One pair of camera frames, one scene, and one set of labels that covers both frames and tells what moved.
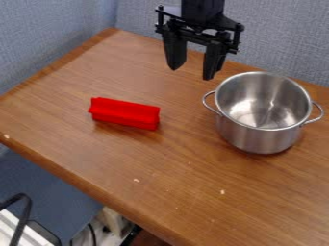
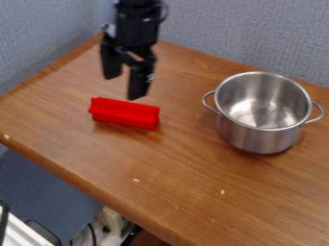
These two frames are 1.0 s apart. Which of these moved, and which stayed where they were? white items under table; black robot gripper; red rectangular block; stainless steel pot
Moved: black robot gripper
Stayed: stainless steel pot; white items under table; red rectangular block
